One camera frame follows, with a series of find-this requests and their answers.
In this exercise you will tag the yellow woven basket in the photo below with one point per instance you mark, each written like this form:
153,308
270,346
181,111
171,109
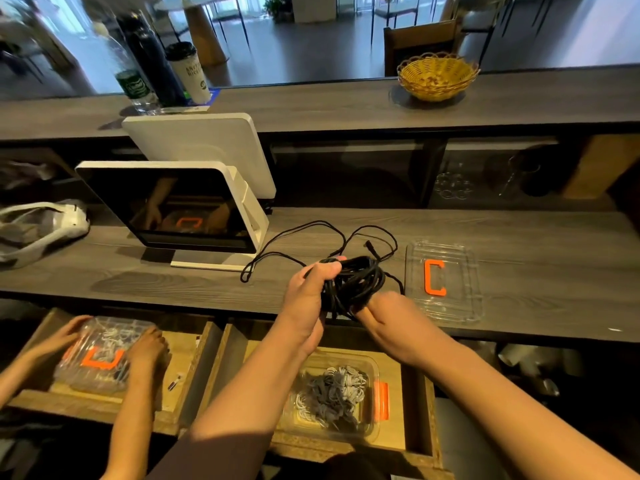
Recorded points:
438,78

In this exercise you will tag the person's right hand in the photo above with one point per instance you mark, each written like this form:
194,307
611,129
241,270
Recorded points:
400,330

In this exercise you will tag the brown wooden chair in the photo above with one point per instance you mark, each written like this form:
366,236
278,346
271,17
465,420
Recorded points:
422,45

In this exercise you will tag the blue white notebook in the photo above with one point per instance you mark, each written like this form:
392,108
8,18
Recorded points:
212,98

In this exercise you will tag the person's right forearm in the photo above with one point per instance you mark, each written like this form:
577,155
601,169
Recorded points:
530,415

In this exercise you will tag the person's left hand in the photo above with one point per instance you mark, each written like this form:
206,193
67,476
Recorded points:
300,315

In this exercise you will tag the white touchscreen monitor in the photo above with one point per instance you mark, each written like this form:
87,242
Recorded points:
165,205

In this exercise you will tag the white paper coffee cup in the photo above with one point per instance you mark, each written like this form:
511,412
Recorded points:
190,75

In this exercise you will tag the white customer display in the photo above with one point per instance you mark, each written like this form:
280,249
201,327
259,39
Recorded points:
205,150

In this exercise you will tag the white headset device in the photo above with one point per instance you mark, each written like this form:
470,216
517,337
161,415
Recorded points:
70,217

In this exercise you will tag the green potted plant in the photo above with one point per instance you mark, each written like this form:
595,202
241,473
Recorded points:
278,7

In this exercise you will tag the black metal chair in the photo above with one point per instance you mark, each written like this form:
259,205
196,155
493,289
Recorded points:
232,13
478,15
395,10

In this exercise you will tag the black thermos bottle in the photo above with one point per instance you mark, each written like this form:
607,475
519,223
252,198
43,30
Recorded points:
155,60

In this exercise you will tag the grey wooden bar counter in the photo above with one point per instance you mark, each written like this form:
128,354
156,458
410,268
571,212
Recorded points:
330,107

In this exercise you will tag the small white connector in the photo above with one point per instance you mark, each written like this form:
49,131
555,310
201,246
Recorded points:
175,383

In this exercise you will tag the clear plastic water bottle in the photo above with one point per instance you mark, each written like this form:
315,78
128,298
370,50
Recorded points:
132,83

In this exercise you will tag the clear container drawer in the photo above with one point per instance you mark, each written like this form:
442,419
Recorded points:
70,380
382,400

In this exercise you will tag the round wooden table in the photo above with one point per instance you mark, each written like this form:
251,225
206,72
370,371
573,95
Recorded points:
200,25

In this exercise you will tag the wooden drawer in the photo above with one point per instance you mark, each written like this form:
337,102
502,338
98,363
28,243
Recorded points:
420,415
195,380

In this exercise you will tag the pile of white containers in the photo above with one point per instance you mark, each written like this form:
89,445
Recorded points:
520,363

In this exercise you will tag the flat cardboard sheet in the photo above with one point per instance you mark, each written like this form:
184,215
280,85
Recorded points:
605,167

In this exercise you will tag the person's left forearm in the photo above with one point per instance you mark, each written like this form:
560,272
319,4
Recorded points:
235,415

